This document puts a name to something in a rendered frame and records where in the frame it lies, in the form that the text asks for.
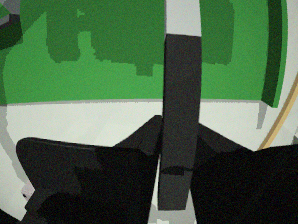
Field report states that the green mat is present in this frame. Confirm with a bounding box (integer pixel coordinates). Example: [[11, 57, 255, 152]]
[[0, 0, 269, 104]]

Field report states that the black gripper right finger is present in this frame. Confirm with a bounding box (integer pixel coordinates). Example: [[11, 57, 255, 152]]
[[189, 123, 298, 224]]

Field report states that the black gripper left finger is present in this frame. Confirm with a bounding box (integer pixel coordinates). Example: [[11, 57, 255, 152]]
[[16, 115, 161, 224]]

